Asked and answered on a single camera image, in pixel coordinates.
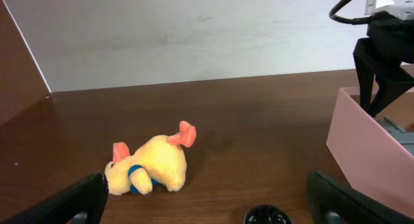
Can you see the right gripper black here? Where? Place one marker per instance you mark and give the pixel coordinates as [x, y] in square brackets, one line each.
[390, 39]

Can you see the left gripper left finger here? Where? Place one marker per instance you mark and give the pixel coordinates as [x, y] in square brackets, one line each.
[82, 202]

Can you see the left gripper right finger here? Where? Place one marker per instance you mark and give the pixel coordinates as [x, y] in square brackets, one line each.
[331, 201]

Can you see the yellow grey toy truck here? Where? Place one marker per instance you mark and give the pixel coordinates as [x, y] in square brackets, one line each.
[402, 136]

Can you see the white open cardboard box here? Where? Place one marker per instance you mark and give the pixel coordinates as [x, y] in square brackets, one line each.
[373, 162]

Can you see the black round puck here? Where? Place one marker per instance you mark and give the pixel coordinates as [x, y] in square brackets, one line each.
[266, 214]

